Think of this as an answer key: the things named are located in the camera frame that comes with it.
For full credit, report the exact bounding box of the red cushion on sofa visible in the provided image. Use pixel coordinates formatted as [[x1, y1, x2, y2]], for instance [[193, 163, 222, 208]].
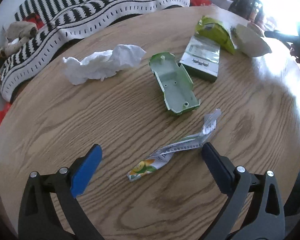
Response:
[[23, 12, 44, 29]]

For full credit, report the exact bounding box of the red stool right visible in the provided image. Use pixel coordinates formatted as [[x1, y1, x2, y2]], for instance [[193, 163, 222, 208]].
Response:
[[190, 0, 212, 7]]

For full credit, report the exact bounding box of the brown plush toy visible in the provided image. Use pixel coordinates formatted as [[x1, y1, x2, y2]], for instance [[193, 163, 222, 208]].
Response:
[[0, 21, 38, 59]]

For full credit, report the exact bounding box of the black white striped sofa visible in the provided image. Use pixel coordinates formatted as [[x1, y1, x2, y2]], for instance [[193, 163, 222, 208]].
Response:
[[0, 0, 190, 102]]

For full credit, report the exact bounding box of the green snack bag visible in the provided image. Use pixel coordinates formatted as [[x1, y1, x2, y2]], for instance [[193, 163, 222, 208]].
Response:
[[195, 16, 236, 55]]

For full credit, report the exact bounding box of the black side table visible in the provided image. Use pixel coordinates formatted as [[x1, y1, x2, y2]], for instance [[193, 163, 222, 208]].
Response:
[[228, 0, 263, 22]]

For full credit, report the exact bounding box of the twisted white juice wrapper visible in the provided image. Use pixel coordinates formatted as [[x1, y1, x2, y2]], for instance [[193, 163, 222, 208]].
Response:
[[127, 109, 222, 181]]

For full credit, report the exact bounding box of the green plastic toy shell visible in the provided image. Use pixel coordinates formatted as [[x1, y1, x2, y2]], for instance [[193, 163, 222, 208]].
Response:
[[149, 52, 200, 115]]

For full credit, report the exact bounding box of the white tissue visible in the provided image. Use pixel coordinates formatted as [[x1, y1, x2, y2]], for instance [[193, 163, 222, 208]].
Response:
[[63, 44, 146, 85]]

